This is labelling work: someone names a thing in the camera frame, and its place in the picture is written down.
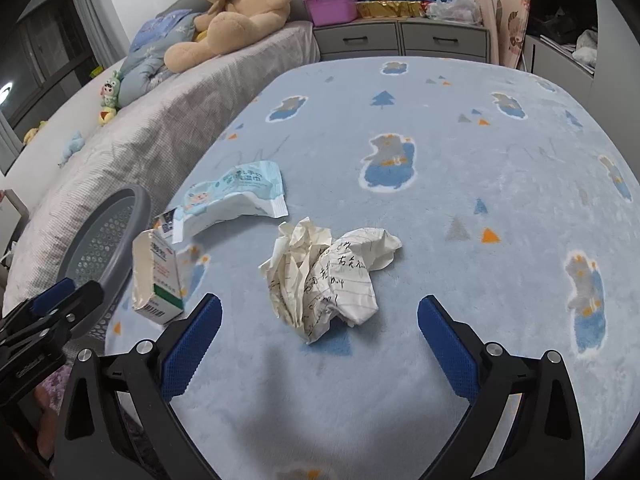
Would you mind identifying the purple plastic bin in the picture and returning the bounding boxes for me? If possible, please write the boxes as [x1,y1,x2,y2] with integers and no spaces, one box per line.
[303,0,358,27]

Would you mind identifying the large tan teddy bear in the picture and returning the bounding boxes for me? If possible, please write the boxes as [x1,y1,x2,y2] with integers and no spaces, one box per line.
[164,0,293,73]

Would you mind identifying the clear plastic bag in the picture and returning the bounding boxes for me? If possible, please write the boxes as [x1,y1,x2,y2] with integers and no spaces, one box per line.
[426,0,483,25]

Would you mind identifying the white green medicine box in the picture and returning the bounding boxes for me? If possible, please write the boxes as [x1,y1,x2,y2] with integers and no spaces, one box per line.
[131,230,183,325]

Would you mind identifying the blue patterned fleece blanket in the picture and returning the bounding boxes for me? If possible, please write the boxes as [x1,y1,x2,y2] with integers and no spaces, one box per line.
[104,55,640,480]

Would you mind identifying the small blue plush toy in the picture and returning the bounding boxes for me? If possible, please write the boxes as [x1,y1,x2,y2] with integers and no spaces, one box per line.
[58,131,85,168]

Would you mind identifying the blue playing card box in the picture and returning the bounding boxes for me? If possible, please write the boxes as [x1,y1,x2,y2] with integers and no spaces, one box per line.
[153,208,177,244]

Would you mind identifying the grey perforated trash basket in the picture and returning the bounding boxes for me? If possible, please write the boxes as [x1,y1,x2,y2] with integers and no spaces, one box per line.
[58,184,151,341]

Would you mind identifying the light blue wet-wipe packet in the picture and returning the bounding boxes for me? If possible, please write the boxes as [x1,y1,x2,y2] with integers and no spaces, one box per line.
[171,160,288,244]

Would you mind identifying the white paper ball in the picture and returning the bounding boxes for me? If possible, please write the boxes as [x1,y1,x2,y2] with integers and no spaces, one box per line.
[259,218,402,344]

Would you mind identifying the gold gift boxes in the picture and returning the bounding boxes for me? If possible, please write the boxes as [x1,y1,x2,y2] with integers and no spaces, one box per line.
[356,0,434,18]

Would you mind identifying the pink cartoon folded mat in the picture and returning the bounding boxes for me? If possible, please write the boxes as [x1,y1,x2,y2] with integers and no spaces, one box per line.
[475,0,530,68]

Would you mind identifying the green plush doll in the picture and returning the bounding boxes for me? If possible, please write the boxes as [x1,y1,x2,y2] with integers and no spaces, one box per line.
[99,70,122,126]

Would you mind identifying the grey drawer dresser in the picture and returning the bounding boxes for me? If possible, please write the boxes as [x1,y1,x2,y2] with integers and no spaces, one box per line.
[314,18,491,63]

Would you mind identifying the yellow plush toy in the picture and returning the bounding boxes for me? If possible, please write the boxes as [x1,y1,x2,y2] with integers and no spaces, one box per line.
[23,120,47,145]

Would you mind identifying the grey window curtain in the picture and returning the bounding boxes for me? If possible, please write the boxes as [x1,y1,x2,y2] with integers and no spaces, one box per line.
[73,0,126,68]

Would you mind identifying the light blue folded quilt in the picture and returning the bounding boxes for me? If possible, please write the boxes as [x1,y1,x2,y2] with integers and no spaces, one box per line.
[117,9,201,108]

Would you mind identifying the grey checkered bed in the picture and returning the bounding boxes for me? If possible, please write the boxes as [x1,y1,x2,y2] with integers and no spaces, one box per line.
[1,21,320,312]

